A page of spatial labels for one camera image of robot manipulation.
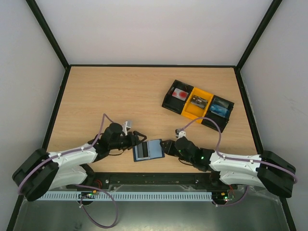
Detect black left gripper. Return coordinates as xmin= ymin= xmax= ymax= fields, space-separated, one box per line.
xmin=109 ymin=131 xmax=147 ymax=151

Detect blue leather card holder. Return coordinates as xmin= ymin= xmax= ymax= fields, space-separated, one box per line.
xmin=133 ymin=139 xmax=165 ymax=162

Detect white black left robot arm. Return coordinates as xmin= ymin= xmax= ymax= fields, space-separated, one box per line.
xmin=12 ymin=123 xmax=147 ymax=202

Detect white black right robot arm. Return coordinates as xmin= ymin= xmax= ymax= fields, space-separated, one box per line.
xmin=160 ymin=137 xmax=296 ymax=198

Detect black left card bin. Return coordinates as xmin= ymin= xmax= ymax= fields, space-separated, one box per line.
xmin=162 ymin=80 xmax=193 ymax=115

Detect black card bin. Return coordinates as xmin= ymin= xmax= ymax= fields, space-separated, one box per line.
xmin=205 ymin=95 xmax=234 ymax=132
xmin=162 ymin=80 xmax=193 ymax=115

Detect red white cards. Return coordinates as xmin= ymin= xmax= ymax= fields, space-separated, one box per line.
xmin=172 ymin=88 xmax=188 ymax=101

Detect black cards stack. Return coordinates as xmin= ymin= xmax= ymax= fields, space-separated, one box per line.
xmin=190 ymin=95 xmax=208 ymax=109

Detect yellow middle card bin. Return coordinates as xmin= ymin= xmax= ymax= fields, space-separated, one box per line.
xmin=181 ymin=87 xmax=214 ymax=120

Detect black right card bin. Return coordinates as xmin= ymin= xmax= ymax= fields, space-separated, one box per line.
xmin=205 ymin=95 xmax=234 ymax=132

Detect blue cards stack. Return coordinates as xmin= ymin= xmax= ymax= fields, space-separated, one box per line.
xmin=210 ymin=104 xmax=229 ymax=118

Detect metal sheet front panel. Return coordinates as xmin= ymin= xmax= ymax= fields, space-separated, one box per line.
xmin=14 ymin=185 xmax=289 ymax=231

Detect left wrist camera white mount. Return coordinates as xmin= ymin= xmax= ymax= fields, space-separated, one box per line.
xmin=122 ymin=120 xmax=132 ymax=135

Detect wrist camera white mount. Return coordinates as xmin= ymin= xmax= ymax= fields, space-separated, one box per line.
xmin=175 ymin=129 xmax=186 ymax=139
xmin=122 ymin=120 xmax=132 ymax=135

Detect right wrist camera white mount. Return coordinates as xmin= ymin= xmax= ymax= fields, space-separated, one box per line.
xmin=175 ymin=129 xmax=186 ymax=139

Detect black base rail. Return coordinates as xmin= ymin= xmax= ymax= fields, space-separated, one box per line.
xmin=64 ymin=172 xmax=241 ymax=191

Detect light blue slotted cable duct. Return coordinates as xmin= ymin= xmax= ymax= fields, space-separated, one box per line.
xmin=38 ymin=191 xmax=212 ymax=202

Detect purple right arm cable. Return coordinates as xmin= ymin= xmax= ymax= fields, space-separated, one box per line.
xmin=178 ymin=116 xmax=298 ymax=183

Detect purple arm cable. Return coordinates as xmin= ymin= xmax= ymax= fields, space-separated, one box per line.
xmin=18 ymin=113 xmax=126 ymax=195
xmin=178 ymin=116 xmax=298 ymax=183

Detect black cage frame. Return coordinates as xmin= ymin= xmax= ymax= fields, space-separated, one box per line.
xmin=4 ymin=0 xmax=297 ymax=231

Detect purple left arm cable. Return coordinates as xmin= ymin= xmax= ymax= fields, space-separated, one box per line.
xmin=18 ymin=113 xmax=126 ymax=195

